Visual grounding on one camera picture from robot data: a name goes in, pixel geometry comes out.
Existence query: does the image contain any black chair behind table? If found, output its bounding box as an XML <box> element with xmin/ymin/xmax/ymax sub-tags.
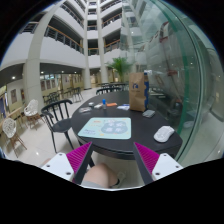
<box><xmin>96</xmin><ymin>87</ymin><xmax>122</xmax><ymax>95</ymax></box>

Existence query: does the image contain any white lattice chair near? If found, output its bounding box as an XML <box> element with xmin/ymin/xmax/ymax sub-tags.
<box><xmin>2</xmin><ymin>118</ymin><xmax>26</xmax><ymax>155</ymax></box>

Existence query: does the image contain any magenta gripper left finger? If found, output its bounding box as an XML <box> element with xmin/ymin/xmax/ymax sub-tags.
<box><xmin>41</xmin><ymin>141</ymin><xmax>94</xmax><ymax>185</ymax></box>

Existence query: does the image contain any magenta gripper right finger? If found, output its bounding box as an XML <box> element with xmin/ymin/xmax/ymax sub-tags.
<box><xmin>133</xmin><ymin>141</ymin><xmax>184</xmax><ymax>186</ymax></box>

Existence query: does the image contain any person's bare knee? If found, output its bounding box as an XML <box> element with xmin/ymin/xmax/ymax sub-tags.
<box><xmin>82</xmin><ymin>163</ymin><xmax>119</xmax><ymax>188</ymax></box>

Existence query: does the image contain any white lattice chair far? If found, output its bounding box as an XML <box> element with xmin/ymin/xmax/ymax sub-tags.
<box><xmin>24</xmin><ymin>99</ymin><xmax>41</xmax><ymax>126</ymax></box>

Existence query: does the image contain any white small box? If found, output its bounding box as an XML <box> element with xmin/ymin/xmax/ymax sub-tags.
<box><xmin>94</xmin><ymin>104</ymin><xmax>103</xmax><ymax>109</ymax></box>

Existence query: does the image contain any small grey packet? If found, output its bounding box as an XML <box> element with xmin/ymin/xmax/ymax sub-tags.
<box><xmin>79</xmin><ymin>107</ymin><xmax>91</xmax><ymax>113</ymax></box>

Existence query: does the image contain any black wooden chair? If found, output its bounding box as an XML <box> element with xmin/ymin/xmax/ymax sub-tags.
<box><xmin>41</xmin><ymin>99</ymin><xmax>72</xmax><ymax>146</ymax></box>

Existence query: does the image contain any light blue mouse pad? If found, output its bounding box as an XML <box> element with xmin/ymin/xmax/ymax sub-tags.
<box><xmin>78</xmin><ymin>117</ymin><xmax>131</xmax><ymax>140</ymax></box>

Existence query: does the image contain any white computer mouse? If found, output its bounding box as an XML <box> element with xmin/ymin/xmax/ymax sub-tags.
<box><xmin>154</xmin><ymin>126</ymin><xmax>174</xmax><ymax>143</ymax></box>

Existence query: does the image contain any white lattice chair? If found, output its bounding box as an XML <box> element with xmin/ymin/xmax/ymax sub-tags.
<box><xmin>2</xmin><ymin>118</ymin><xmax>26</xmax><ymax>155</ymax></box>
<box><xmin>24</xmin><ymin>99</ymin><xmax>41</xmax><ymax>126</ymax></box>

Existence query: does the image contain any small blue-capped bottle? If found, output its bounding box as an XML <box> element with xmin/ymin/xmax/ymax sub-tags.
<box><xmin>102</xmin><ymin>99</ymin><xmax>107</xmax><ymax>109</ymax></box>

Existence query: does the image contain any orange flat card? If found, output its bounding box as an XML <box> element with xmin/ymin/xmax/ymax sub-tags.
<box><xmin>107</xmin><ymin>103</ymin><xmax>117</xmax><ymax>107</ymax></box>

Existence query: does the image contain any grey flat case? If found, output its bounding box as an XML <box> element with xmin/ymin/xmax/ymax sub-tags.
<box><xmin>142</xmin><ymin>110</ymin><xmax>155</xmax><ymax>118</ymax></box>

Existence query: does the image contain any round black table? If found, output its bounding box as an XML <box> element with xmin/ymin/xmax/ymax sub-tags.
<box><xmin>71</xmin><ymin>91</ymin><xmax>182</xmax><ymax>160</ymax></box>

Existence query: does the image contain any brown paper bag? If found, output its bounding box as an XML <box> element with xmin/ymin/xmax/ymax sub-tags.
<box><xmin>129</xmin><ymin>72</ymin><xmax>149</xmax><ymax>112</ymax></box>

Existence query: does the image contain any white blue packet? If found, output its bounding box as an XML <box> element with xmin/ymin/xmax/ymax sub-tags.
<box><xmin>117</xmin><ymin>105</ymin><xmax>130</xmax><ymax>111</ymax></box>

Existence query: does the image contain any potted palm tree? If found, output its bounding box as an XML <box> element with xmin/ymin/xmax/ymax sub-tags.
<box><xmin>107</xmin><ymin>57</ymin><xmax>132</xmax><ymax>82</ymax></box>

